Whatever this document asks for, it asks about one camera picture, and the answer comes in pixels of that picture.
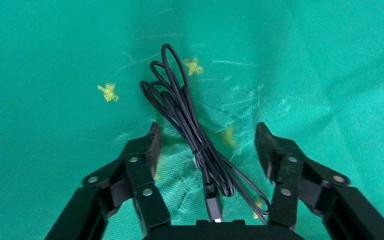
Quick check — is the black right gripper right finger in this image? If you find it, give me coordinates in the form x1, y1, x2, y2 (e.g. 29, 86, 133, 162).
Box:
254, 121, 384, 240

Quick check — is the black power adapter with cable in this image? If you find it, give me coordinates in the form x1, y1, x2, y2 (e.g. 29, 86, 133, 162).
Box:
138, 43, 272, 227

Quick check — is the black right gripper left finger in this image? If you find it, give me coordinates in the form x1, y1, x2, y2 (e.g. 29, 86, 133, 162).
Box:
44, 121, 172, 240

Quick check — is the green table cloth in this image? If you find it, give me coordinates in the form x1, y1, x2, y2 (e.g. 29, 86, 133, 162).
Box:
0, 0, 384, 240

